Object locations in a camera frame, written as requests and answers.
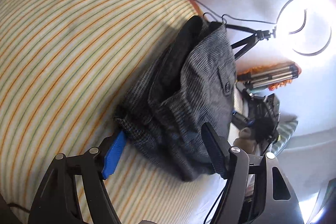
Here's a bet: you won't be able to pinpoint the black power cable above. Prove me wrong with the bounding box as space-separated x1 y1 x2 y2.
163 0 279 26

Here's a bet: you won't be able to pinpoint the grey houndstooth pants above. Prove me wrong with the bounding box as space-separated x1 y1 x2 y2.
113 15 238 182

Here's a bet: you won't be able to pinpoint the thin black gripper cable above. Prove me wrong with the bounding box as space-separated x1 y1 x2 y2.
203 182 229 224

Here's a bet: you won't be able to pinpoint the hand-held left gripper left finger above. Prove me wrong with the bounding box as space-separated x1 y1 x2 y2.
28 130 129 224

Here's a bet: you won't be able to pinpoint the person's right hand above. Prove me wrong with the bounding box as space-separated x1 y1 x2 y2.
234 127 259 155

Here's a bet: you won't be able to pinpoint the green patterned pillow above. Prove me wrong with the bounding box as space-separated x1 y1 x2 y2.
270 119 300 153

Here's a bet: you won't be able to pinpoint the ring light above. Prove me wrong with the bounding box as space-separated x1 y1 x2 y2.
276 0 332 56

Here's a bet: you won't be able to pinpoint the yellow striped sheet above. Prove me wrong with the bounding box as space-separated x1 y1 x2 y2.
0 0 223 224

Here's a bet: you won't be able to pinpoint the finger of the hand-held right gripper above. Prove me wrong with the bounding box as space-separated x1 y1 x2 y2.
231 110 254 128

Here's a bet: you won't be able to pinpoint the small black tripod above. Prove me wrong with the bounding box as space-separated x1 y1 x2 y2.
226 23 277 60

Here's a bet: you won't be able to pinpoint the folded silver tripod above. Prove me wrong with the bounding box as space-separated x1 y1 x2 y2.
238 63 298 89

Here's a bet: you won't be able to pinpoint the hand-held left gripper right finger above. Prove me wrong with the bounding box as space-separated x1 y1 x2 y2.
201 122 305 224

